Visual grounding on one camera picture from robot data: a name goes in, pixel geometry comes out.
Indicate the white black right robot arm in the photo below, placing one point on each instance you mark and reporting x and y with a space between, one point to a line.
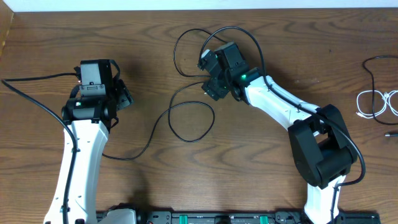
318 136

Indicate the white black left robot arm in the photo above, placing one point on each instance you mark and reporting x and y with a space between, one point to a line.
89 114

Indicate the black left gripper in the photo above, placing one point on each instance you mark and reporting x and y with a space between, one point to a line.
125 97

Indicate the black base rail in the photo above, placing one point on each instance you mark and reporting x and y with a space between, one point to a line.
157 215

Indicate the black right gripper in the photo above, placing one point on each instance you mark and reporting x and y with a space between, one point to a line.
214 88

